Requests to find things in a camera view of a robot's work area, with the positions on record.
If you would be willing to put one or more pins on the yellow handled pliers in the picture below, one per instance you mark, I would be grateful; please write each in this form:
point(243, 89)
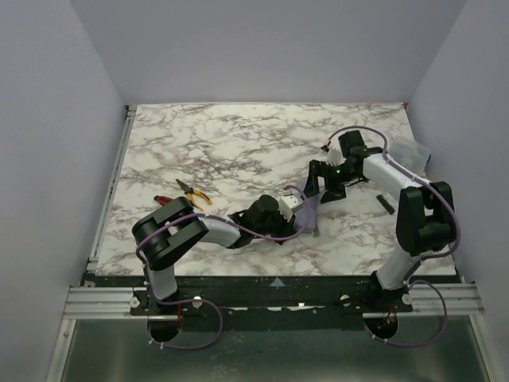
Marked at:
point(191, 193)

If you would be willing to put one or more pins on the black comb strip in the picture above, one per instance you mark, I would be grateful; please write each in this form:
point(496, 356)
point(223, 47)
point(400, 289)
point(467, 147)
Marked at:
point(386, 204)

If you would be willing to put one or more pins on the aluminium frame rail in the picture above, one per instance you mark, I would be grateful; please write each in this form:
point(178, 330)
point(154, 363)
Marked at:
point(98, 303)

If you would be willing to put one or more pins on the red black cutter tool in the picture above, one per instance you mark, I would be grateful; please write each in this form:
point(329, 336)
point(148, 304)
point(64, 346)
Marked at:
point(162, 200)

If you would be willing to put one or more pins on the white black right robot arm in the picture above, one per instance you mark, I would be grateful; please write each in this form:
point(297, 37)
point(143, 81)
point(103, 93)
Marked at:
point(426, 225)

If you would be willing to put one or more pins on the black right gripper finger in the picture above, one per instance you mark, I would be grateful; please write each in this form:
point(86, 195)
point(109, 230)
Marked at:
point(333, 195)
point(316, 171)

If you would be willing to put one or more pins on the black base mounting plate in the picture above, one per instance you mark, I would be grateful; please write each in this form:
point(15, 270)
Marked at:
point(259, 303)

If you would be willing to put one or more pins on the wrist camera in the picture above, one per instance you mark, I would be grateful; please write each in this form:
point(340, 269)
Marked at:
point(334, 155)
point(289, 204)

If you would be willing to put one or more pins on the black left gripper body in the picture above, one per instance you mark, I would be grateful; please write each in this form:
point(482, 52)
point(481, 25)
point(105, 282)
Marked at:
point(289, 224)

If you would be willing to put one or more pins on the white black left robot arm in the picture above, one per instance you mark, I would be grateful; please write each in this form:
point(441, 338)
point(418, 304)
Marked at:
point(166, 235)

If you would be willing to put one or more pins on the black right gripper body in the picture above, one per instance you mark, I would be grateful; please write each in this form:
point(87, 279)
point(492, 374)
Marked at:
point(324, 175)

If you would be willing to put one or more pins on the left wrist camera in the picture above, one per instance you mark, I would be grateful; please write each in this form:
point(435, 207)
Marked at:
point(289, 204)

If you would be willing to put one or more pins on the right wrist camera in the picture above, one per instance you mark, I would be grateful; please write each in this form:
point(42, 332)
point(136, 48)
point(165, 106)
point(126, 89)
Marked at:
point(334, 155)

